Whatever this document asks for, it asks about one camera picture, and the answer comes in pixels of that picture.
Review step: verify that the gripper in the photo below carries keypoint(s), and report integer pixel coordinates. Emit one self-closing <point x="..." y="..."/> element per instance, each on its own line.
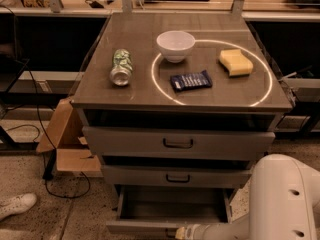
<point x="190" y="232"/>

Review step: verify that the grey bottom drawer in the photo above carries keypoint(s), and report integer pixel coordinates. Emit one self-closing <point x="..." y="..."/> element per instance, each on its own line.
<point x="159" y="211"/>

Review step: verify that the grey drawer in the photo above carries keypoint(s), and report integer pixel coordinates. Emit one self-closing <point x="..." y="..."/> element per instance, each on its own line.
<point x="159" y="211"/>
<point x="172" y="172"/>
<point x="178" y="144"/>

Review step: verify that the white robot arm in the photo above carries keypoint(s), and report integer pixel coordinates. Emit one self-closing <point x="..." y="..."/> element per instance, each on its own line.
<point x="284" y="204"/>

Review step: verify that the grey middle drawer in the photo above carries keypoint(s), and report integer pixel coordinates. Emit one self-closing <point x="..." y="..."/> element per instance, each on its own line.
<point x="172" y="172"/>

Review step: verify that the grey top drawer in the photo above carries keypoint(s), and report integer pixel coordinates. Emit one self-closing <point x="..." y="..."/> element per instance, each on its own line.
<point x="178" y="144"/>

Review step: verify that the grey drawer cabinet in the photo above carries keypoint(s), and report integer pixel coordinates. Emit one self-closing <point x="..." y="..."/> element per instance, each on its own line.
<point x="248" y="103"/>

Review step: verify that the brown cardboard box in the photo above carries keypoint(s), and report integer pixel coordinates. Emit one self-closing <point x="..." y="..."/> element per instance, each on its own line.
<point x="64" y="136"/>

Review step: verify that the dark blue snack packet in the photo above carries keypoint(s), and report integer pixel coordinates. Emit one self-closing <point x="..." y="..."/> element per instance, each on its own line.
<point x="190" y="81"/>

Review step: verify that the white sneaker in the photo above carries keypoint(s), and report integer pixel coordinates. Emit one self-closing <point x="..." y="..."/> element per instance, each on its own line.
<point x="17" y="205"/>

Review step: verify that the green soda can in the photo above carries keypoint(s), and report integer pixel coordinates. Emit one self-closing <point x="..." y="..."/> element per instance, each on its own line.
<point x="122" y="67"/>

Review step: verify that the yellow sponge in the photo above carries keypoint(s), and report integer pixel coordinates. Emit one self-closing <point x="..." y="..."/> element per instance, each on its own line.
<point x="235" y="62"/>

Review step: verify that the white ceramic bowl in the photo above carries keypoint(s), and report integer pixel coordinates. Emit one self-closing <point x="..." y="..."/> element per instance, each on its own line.
<point x="175" y="46"/>

